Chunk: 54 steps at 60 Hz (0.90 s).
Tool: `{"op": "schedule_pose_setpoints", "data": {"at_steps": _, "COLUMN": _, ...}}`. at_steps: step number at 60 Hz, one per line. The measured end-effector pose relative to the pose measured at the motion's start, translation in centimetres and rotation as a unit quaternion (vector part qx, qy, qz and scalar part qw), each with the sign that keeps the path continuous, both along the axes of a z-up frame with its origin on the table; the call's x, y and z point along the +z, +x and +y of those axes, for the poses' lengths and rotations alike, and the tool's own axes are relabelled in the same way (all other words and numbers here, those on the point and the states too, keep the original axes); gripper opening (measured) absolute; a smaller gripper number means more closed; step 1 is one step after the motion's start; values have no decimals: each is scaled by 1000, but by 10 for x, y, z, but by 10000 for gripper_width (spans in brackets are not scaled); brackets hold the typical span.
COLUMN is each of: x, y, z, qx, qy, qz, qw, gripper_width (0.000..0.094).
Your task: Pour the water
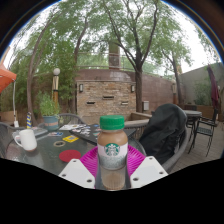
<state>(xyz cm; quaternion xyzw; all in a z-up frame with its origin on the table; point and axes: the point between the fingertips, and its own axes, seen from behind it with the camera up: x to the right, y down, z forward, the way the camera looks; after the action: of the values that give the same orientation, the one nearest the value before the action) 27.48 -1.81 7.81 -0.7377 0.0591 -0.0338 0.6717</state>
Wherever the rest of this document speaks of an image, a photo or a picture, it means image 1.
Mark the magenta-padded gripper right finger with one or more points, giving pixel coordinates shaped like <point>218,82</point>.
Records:
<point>148,171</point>

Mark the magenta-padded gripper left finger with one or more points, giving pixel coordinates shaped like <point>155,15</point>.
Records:
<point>77,173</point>

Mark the coffee drink bottle green cap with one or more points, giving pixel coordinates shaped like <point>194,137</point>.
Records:
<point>112,143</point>

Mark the flat round red coaster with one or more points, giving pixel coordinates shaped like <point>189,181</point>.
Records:
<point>69,155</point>

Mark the yellow square sticker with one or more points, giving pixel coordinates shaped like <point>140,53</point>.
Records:
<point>70,138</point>

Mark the black laptop with stickers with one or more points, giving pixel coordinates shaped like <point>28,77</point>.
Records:
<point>86,132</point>

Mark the blue rectangular sticker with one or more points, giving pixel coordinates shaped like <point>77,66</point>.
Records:
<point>55,134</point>

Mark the white printed sticker sheet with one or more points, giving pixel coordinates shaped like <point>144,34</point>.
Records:
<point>70,127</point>

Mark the white ceramic mug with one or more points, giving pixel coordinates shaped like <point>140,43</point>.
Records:
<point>27,140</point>

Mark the green plant in blue pot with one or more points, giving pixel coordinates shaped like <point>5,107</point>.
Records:
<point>50,113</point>

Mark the black metal patio chair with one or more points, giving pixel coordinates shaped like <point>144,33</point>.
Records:
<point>205,130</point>

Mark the blue yellow striped cone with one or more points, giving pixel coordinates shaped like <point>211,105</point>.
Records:
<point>29,120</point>

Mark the round dark patio table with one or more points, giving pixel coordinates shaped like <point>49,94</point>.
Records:
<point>194,114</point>

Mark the tall forked green tree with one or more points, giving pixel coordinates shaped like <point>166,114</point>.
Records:
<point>138,86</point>

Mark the leaning thin-trunk green tree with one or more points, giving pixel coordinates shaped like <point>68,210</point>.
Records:
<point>30,76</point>

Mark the closed maroon patio umbrella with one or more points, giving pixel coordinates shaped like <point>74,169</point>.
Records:
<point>214,86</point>

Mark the orange canopy with white pole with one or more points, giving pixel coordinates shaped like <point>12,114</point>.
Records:
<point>6,78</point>

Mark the grey electrical wall box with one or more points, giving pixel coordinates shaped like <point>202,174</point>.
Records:
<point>145,105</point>

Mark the stone brick fountain wall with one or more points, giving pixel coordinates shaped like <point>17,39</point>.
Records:
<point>105,100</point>

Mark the black wall lantern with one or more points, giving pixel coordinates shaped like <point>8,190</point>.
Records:
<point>132,88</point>
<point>81,88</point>

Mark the wooden lamp post white globe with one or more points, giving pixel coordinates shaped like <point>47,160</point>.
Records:
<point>56,83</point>

